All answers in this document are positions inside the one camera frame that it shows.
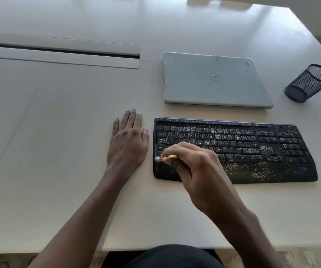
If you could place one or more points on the person's right hand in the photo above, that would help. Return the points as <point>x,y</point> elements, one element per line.
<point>205,178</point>

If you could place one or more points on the person's left hand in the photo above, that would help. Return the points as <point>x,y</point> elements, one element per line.
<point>127,147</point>

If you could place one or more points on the small wooden brush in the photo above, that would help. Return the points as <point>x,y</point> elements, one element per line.
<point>173,156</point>

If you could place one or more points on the black keyboard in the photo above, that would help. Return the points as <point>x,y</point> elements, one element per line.
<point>280,156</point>

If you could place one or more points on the person's left forearm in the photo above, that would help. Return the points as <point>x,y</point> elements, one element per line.
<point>76,223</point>

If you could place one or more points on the person's right forearm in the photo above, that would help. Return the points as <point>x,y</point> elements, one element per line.
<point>255,245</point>

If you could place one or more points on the person's black clothing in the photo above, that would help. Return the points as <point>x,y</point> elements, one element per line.
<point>163,258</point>

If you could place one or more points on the silver laptop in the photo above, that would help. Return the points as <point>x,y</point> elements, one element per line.
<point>194,86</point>

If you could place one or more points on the black mesh pen holder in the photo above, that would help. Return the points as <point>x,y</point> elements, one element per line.
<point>305,85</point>

